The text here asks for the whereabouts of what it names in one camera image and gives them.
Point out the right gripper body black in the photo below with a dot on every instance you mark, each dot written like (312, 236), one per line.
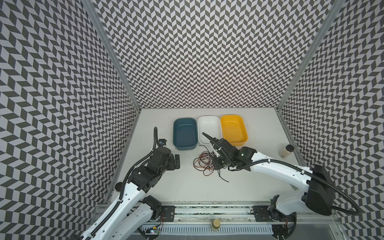
(220, 149)

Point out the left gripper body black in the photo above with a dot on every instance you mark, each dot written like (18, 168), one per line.
(169, 164)

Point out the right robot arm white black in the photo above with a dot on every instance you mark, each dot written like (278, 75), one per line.
(313, 187)

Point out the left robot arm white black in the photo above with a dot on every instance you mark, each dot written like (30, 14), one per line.
(133, 207)

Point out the yellow plastic bin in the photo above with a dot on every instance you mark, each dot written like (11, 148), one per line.
(234, 130)

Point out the dark teal plastic bin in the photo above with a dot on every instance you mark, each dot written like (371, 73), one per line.
(185, 134)

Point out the white plastic bin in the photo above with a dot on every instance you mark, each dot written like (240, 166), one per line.
(210, 125)

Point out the small jar left black lid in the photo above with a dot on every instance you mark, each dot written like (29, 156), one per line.
(118, 186)

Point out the small jar black lid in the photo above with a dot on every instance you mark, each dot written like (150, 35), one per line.
(286, 151)
(118, 186)

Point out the small jar right black lid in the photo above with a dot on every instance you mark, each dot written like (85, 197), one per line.
(286, 151)

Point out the small circuit board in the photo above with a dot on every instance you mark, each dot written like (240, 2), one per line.
(152, 231)

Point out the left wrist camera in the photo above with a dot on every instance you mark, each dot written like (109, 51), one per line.
(162, 142)

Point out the brass knob on rail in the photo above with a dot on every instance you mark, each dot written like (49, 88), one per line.
(215, 225)

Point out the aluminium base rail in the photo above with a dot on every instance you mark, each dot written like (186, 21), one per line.
(228, 213)

